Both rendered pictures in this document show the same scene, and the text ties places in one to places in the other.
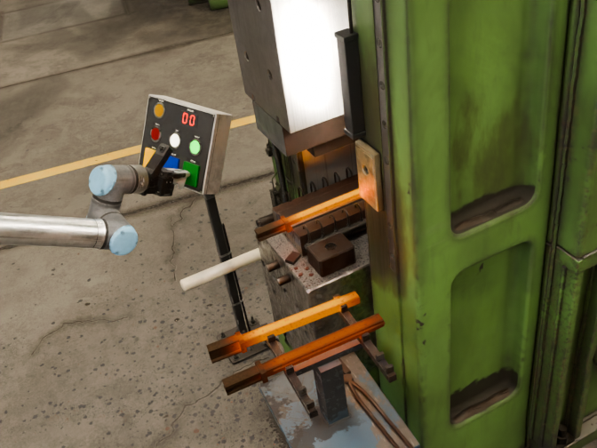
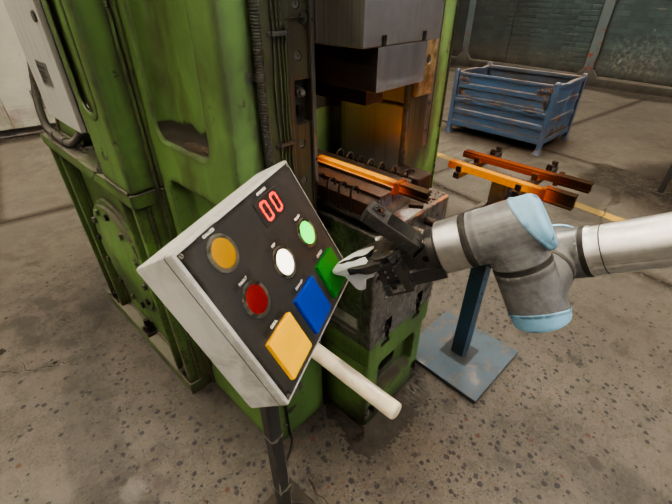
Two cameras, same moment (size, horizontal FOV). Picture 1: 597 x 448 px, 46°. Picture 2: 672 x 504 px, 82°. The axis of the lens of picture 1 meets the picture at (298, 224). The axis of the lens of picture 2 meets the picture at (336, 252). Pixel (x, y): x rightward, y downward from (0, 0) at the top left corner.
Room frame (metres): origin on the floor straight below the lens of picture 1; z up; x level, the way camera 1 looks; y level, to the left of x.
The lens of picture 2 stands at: (2.30, 0.90, 1.47)
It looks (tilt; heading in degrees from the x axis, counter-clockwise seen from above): 34 degrees down; 245
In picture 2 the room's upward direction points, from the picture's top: straight up
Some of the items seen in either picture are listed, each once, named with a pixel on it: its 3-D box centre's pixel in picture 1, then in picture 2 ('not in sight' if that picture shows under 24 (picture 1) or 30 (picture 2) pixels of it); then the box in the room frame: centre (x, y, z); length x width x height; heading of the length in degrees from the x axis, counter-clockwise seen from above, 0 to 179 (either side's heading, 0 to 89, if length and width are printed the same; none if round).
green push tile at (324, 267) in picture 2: (191, 174); (329, 272); (2.05, 0.34, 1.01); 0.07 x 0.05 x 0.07; 46
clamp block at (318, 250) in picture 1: (331, 254); (408, 180); (1.58, -0.08, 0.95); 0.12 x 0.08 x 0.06; 111
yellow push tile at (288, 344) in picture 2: (152, 160); (288, 345); (2.19, 0.48, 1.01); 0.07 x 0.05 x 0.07; 46
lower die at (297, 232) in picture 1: (345, 204); (338, 180); (1.80, -0.16, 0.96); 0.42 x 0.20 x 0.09; 111
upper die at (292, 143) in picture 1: (334, 104); (339, 57); (1.80, -0.16, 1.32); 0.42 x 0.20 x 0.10; 111
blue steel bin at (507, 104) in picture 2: not in sight; (511, 104); (-1.54, -2.48, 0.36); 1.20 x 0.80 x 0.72; 107
